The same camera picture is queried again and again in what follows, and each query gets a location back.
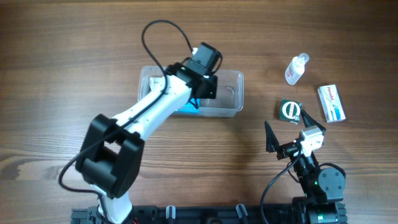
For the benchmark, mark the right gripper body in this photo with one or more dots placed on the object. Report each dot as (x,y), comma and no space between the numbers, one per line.
(286,149)

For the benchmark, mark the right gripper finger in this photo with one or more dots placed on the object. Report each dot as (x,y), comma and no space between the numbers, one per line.
(309,121)
(272,144)

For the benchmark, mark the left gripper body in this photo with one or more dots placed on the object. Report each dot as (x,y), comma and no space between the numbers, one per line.
(209,86)

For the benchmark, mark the blue medicine box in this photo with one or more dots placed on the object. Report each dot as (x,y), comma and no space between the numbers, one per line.
(192,107)

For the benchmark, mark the white medicine box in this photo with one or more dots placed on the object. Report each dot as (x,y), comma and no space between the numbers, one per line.
(156,83)

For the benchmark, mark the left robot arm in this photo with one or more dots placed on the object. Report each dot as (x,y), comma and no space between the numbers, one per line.
(112,150)

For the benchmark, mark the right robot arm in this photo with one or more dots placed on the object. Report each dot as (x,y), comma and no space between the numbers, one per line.
(322,184)

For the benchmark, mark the clear plastic container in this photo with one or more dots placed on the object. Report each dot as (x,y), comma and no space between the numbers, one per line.
(229,97)

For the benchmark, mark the green round-label packet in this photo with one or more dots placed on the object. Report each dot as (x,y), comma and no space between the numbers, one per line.
(290,111)

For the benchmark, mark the white Panadol box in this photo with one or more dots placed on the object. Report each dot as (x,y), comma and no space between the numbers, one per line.
(331,103)

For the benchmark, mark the white dropper bottle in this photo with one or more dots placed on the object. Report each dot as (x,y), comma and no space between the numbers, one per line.
(296,68)

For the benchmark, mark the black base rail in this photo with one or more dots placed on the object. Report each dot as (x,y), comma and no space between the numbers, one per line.
(274,213)

